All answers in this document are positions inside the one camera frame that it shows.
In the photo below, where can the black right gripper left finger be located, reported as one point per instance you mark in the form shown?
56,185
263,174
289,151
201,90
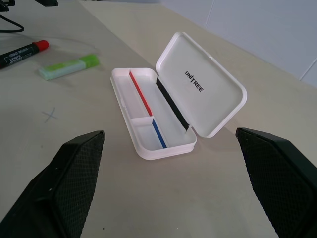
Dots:
62,188

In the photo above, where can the pale green eraser stick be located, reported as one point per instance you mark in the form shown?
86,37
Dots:
64,68

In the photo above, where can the white hinged pencil case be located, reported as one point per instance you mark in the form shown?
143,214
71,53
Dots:
208,81

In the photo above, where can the black marker red cap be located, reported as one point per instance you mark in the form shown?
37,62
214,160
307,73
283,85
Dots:
17,55

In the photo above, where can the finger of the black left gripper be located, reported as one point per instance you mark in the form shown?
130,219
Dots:
3,5
47,2

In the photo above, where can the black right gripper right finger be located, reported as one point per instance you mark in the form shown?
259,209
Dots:
280,178

